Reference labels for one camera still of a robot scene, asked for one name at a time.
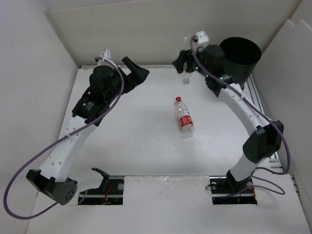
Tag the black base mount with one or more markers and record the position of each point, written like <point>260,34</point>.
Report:
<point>103,189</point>
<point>225,191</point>

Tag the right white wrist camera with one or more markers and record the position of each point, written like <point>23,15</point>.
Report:
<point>200,39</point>

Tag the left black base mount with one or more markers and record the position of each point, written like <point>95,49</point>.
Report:
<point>103,189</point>

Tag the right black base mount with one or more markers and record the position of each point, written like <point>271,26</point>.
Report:
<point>225,191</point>

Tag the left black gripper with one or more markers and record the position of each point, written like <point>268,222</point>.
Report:
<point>139,75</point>

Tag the clear bottle blue white label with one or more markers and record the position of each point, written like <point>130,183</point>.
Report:
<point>186,74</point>

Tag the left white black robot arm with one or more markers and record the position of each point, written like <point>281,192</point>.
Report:
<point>51,178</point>

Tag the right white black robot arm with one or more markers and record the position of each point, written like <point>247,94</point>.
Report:
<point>230,92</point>

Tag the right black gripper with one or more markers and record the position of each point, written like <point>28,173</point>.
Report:
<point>185,56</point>

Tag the black cylindrical bin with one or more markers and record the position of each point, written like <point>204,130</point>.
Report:
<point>241,57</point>

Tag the clear bottle red label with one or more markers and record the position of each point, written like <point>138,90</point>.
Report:
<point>184,118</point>

